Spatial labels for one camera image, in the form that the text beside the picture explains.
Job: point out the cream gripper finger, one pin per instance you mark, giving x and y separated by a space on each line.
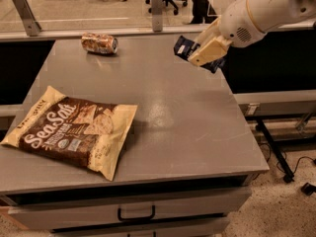
209 34
210 52

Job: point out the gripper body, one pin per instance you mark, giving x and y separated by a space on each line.
236 23

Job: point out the dark blue rxbar wrapper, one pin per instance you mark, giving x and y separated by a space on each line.
184 48

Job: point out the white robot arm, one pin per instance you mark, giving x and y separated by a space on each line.
245 22

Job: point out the brown sea salt chip bag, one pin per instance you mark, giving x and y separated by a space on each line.
76 131

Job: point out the person in dark trousers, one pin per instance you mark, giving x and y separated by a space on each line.
203 12

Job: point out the crushed brown soda can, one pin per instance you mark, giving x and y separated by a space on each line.
99 43

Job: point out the grey cabinet with drawers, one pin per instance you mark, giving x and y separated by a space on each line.
189 152

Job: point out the black stand leg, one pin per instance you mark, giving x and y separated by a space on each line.
288 174

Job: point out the middle metal railing bracket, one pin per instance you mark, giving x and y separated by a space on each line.
156 12

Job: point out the metal railing bracket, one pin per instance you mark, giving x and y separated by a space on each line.
156 12
31 25

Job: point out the black drawer handle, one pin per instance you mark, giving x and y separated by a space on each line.
136 213

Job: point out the left metal railing bracket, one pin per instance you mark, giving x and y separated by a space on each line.
31 25

